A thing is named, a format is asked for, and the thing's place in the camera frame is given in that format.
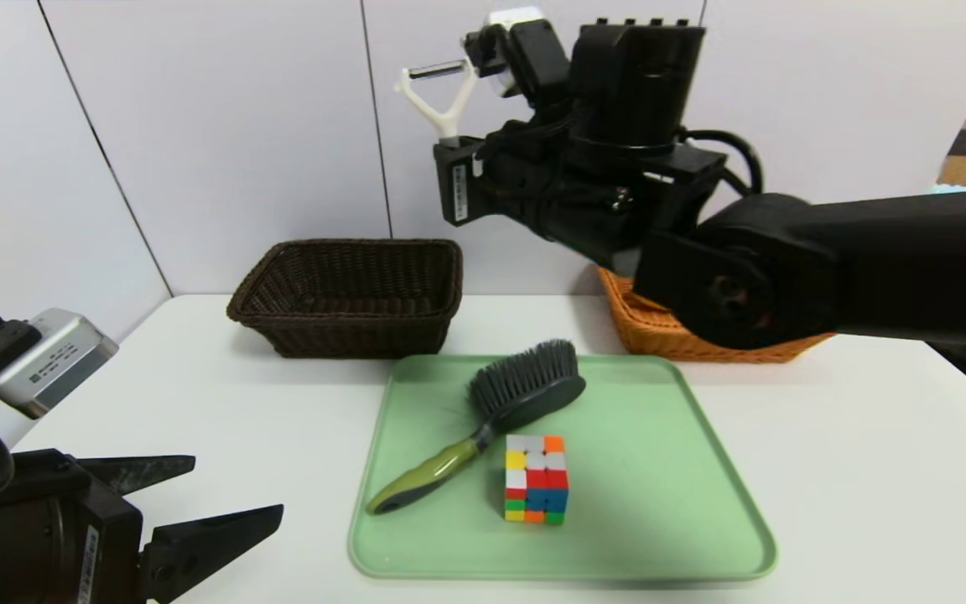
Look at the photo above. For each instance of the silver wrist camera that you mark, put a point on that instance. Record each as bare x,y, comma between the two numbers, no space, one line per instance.
516,15
55,361

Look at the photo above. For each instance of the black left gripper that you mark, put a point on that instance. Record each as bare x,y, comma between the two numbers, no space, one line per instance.
101,537

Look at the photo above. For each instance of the multicoloured puzzle cube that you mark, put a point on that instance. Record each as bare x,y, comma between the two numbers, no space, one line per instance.
536,482

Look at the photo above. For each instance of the light green plastic tray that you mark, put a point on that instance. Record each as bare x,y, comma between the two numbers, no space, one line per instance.
634,503

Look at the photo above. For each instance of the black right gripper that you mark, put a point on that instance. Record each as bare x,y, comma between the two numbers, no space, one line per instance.
459,185

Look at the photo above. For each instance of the orange wicker basket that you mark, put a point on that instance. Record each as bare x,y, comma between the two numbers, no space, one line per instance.
659,340

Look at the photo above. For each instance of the dark brown wicker basket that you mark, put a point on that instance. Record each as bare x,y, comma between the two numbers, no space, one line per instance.
349,335

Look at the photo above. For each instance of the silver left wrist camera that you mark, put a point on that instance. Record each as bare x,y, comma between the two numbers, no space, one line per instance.
55,361

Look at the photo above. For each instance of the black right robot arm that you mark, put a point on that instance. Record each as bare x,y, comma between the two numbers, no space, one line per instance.
869,260

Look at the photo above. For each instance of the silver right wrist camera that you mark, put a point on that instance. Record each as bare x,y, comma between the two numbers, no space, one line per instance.
516,15

